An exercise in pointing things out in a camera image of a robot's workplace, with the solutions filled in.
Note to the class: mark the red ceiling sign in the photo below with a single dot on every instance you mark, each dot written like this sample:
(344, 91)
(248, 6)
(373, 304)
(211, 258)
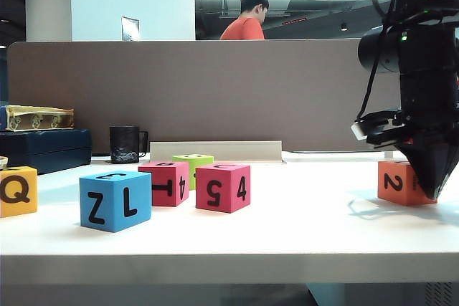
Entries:
(294, 21)

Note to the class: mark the green block Q L U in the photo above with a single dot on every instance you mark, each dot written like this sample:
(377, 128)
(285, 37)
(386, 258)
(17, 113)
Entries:
(201, 159)

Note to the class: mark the gold ornate box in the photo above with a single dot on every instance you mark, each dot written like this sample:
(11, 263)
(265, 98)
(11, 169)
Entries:
(36, 119)

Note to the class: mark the orange block 7 2 Q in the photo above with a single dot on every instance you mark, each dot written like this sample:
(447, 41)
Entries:
(391, 195)

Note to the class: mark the dark blue case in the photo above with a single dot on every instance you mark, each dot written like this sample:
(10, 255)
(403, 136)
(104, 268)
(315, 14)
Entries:
(46, 148)

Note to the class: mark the blue block Z L 3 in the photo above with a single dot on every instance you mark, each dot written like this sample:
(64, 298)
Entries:
(107, 202)

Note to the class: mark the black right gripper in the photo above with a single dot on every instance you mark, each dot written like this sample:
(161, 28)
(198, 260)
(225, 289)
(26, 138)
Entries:
(430, 123)

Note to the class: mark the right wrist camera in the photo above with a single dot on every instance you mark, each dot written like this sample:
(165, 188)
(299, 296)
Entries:
(358, 130)

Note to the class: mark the small woven basket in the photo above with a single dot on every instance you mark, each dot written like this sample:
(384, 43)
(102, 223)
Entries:
(3, 162)

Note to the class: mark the yellow block Q A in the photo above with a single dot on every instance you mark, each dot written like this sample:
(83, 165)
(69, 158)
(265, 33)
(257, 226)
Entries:
(21, 209)

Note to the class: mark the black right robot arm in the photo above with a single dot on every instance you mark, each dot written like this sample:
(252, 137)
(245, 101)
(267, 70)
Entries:
(426, 69)

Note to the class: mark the pink block R T 4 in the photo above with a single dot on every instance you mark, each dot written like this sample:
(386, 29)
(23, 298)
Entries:
(161, 173)

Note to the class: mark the white divider foot bracket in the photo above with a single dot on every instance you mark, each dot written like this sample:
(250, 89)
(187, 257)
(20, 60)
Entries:
(389, 155)

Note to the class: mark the brown desk divider panel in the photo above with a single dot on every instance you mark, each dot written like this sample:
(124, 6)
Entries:
(215, 94)

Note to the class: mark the pink block 4 5 C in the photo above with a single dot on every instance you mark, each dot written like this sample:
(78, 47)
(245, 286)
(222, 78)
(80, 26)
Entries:
(229, 195)

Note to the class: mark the wall sign on pillar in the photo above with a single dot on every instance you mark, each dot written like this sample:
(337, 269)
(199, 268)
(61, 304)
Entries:
(130, 28)

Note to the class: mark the black mug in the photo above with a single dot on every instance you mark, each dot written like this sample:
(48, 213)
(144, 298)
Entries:
(123, 143)

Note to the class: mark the ceiling spot lamp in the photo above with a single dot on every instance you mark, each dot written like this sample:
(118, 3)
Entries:
(344, 27)

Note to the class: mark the person in red shirt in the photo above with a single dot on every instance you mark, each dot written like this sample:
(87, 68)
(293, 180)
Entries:
(244, 28)

